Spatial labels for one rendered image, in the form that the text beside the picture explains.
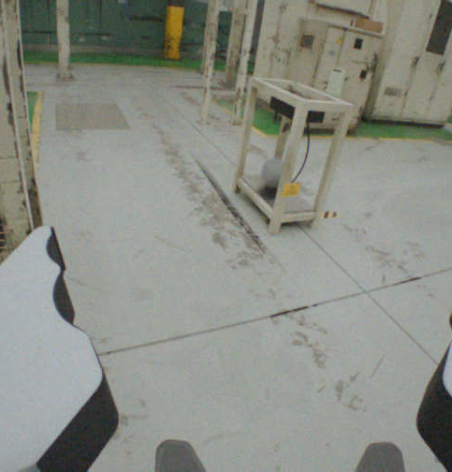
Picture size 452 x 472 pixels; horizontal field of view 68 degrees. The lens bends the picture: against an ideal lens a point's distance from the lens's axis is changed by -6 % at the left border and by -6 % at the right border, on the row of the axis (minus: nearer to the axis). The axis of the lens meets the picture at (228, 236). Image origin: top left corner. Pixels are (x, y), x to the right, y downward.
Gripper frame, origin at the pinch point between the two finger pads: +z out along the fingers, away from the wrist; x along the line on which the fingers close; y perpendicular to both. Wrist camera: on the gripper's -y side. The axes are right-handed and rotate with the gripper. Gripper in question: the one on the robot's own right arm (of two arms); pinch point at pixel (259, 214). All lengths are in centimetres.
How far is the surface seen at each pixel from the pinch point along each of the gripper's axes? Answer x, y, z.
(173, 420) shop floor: -21, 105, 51
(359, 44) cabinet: 131, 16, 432
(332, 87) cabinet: 104, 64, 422
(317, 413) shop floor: 28, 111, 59
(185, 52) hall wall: -149, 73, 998
